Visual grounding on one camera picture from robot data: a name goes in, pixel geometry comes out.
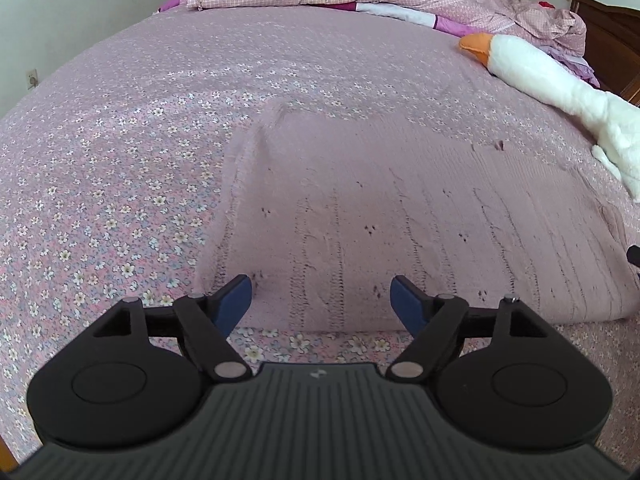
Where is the magenta white striped pillow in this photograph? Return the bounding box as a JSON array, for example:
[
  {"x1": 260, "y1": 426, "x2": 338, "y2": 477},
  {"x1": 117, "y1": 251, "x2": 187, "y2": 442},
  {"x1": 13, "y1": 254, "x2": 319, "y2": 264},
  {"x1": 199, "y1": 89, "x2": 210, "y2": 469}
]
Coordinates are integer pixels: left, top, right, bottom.
[{"x1": 156, "y1": 0, "x2": 492, "y2": 36}]

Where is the white goose plush toy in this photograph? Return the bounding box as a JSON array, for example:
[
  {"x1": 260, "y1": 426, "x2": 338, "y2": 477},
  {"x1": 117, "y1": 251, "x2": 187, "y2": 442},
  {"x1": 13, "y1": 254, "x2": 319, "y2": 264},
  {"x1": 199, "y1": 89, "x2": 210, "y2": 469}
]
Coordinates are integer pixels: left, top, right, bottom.
[{"x1": 459, "y1": 32, "x2": 640, "y2": 202}]

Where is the pink cable knit cardigan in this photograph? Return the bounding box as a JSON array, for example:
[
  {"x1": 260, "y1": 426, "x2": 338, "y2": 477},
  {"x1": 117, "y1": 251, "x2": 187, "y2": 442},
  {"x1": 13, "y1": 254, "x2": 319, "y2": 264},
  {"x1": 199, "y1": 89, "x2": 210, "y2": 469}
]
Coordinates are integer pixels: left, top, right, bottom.
[{"x1": 194, "y1": 102, "x2": 639, "y2": 332}]

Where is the dark wooden nightstand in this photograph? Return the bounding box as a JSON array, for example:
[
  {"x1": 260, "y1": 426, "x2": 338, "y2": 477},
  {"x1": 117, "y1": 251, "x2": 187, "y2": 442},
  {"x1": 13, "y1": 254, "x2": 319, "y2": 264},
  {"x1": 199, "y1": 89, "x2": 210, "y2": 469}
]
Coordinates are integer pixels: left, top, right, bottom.
[{"x1": 570, "y1": 0, "x2": 640, "y2": 106}]

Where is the white wall socket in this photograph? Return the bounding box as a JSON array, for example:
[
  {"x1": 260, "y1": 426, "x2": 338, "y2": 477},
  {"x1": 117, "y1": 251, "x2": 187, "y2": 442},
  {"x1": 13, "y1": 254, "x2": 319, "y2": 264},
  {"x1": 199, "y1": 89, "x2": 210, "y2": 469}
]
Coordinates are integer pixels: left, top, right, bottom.
[{"x1": 26, "y1": 70, "x2": 39, "y2": 90}]

